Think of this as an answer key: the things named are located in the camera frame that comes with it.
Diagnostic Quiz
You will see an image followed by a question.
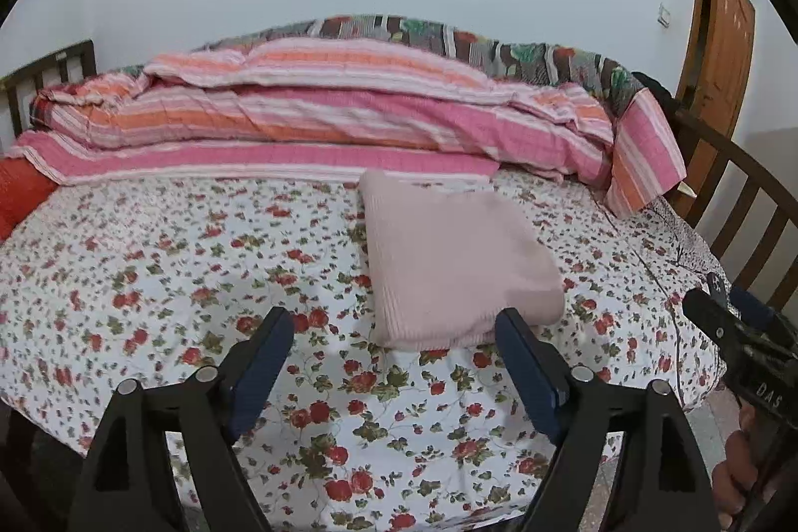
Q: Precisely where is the pink knit sweater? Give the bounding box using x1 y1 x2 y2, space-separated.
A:
360 170 566 351

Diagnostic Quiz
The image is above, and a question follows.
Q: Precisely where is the person's right hand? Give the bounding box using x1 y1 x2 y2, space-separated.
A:
711 402 758 531

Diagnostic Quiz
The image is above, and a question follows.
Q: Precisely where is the dark wooden footboard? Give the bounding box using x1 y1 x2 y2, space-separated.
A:
634 71 797 290

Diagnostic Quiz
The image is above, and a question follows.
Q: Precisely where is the floral bed sheet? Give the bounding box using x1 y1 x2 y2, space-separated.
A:
1 170 725 531

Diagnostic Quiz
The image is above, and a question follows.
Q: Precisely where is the orange wooden door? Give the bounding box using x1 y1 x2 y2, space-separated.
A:
672 0 758 222

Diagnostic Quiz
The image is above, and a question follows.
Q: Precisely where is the red pillow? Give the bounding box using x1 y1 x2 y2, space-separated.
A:
0 158 58 240

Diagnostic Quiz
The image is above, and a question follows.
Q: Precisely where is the patchwork floral blanket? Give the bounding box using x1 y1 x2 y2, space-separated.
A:
202 15 642 119

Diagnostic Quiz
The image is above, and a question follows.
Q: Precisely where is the dark wooden headboard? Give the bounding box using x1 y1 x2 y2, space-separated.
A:
1 39 96 136

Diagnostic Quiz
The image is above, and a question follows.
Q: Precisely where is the pink striped quilt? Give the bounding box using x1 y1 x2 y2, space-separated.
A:
12 38 686 217

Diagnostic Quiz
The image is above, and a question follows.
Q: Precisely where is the white wall switch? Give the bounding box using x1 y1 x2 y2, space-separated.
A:
657 4 671 28

